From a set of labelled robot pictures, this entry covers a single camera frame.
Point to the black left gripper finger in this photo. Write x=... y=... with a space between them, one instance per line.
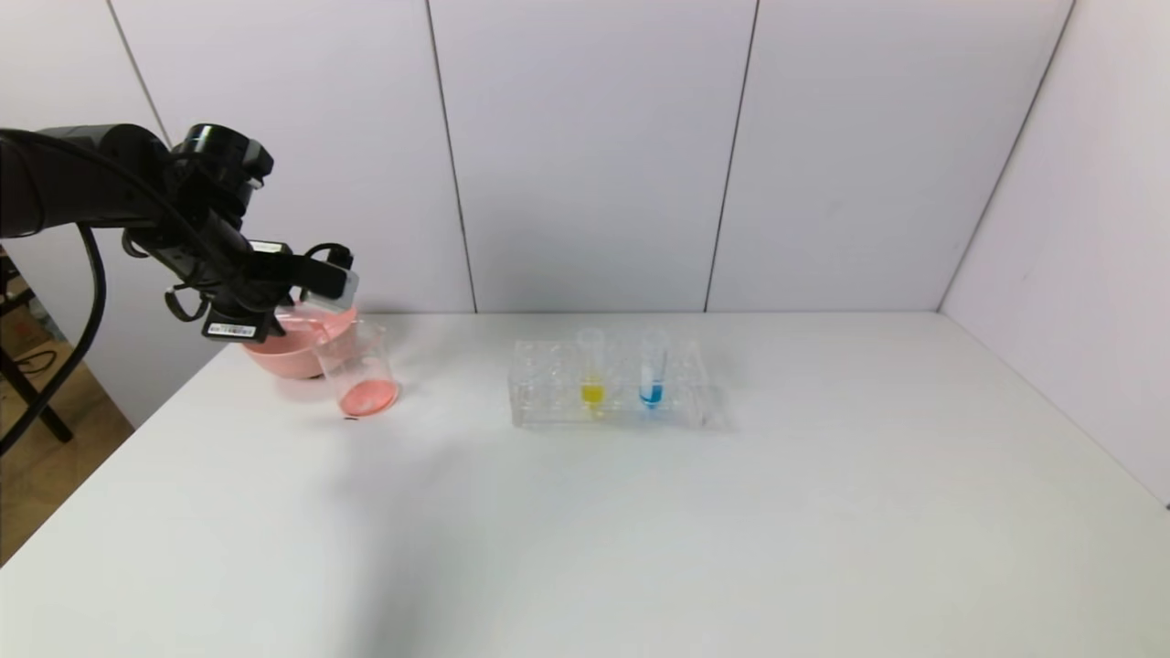
x=315 y=263
x=283 y=315

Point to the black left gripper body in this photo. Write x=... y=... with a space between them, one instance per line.
x=236 y=327

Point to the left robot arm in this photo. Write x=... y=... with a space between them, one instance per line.
x=64 y=183

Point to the clear glass beaker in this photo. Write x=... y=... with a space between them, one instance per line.
x=366 y=393

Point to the test tube with yellow pigment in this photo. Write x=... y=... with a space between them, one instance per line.
x=592 y=394

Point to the test tube with blue pigment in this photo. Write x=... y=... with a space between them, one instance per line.
x=651 y=394

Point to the clear acrylic test tube rack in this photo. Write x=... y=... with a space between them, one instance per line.
x=681 y=402

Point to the pink plastic bowl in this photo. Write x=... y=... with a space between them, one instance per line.
x=283 y=356

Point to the black metal stand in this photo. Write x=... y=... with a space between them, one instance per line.
x=37 y=407

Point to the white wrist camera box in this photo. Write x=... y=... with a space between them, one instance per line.
x=334 y=285

